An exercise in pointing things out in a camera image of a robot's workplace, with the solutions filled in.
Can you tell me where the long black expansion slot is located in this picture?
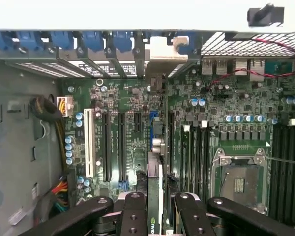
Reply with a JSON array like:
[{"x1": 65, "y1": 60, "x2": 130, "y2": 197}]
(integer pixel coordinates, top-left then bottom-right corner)
[
  {"x1": 118, "y1": 112, "x2": 127, "y2": 183},
  {"x1": 168, "y1": 110, "x2": 176, "y2": 176},
  {"x1": 102, "y1": 112, "x2": 113, "y2": 183}
]

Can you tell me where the white expansion slot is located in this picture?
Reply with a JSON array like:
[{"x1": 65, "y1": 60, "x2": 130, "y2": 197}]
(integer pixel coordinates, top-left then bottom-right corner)
[{"x1": 83, "y1": 108, "x2": 96, "y2": 179}]

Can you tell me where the blue expansion slot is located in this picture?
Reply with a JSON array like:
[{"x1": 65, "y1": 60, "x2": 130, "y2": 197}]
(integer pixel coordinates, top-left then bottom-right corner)
[{"x1": 149, "y1": 112, "x2": 160, "y2": 153}]

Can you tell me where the short black expansion slot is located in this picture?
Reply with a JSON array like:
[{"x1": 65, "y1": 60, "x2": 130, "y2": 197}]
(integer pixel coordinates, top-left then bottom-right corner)
[{"x1": 134, "y1": 112, "x2": 142, "y2": 132}]

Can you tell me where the CPU socket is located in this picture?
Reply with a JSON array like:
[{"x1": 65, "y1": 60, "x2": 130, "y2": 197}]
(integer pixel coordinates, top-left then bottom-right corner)
[{"x1": 211, "y1": 147, "x2": 269, "y2": 212}]

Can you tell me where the black RAM stick with label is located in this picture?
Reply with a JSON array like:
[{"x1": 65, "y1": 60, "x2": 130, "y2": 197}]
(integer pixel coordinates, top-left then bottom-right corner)
[{"x1": 181, "y1": 124, "x2": 191, "y2": 195}]

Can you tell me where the metal locking lever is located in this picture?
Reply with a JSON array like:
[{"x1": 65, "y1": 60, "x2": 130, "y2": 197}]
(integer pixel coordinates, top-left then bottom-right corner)
[{"x1": 263, "y1": 156, "x2": 295, "y2": 166}]

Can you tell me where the green motherboard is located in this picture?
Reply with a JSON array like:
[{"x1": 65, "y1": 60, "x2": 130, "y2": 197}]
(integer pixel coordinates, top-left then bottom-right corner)
[{"x1": 61, "y1": 56, "x2": 295, "y2": 222}]

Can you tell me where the black open PC case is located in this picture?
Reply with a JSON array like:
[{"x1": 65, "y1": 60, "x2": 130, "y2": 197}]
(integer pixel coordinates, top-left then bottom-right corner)
[{"x1": 0, "y1": 0, "x2": 295, "y2": 236}]

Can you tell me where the black block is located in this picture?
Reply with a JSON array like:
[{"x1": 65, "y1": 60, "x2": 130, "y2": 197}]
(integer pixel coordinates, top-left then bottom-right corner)
[{"x1": 247, "y1": 3, "x2": 285, "y2": 27}]

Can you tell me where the coloured power wire bundle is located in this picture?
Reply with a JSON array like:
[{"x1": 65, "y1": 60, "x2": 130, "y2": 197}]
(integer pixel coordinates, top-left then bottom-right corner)
[{"x1": 50, "y1": 178, "x2": 70, "y2": 212}]

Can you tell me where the black sleeved power cable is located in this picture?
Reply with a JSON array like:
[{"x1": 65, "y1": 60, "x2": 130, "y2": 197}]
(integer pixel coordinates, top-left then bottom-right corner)
[{"x1": 30, "y1": 95, "x2": 74, "y2": 173}]

